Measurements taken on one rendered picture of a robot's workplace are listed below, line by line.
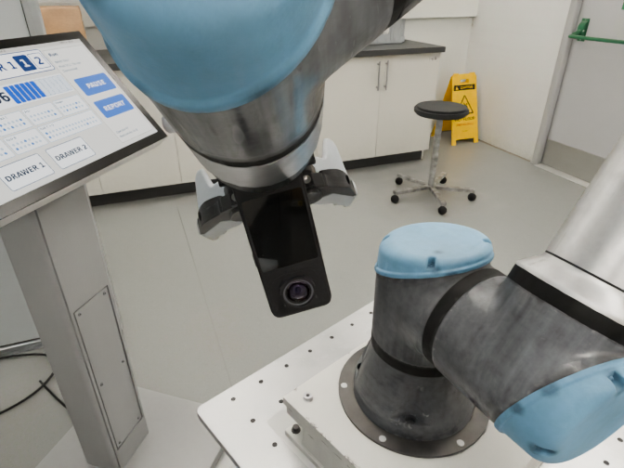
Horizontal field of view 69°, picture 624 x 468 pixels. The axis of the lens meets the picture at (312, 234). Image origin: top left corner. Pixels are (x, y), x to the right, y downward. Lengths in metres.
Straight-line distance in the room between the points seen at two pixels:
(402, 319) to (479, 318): 0.09
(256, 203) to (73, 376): 1.10
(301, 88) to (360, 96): 3.30
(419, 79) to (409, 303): 3.29
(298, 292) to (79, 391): 1.11
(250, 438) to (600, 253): 0.48
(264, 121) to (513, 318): 0.29
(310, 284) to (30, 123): 0.79
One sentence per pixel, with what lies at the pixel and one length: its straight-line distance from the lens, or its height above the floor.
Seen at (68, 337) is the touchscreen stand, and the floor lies 0.56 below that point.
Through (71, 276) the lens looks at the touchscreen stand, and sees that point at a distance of 1.17.
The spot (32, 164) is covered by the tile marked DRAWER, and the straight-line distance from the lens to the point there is 0.96.
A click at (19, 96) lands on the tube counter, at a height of 1.11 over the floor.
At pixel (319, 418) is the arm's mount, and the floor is 0.83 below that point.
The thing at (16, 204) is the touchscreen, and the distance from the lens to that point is 0.90.
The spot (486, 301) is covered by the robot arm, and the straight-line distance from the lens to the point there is 0.43.
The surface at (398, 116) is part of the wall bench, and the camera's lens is 3.66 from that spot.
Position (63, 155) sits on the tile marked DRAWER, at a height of 1.00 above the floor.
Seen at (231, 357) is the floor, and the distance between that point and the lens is 1.88.
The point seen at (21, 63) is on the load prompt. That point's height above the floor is 1.16.
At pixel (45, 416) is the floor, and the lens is 1.90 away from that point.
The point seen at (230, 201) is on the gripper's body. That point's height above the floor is 1.16.
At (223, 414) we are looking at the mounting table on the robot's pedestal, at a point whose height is 0.76.
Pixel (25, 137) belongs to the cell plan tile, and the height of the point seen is 1.05.
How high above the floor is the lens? 1.29
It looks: 29 degrees down
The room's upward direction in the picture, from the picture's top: straight up
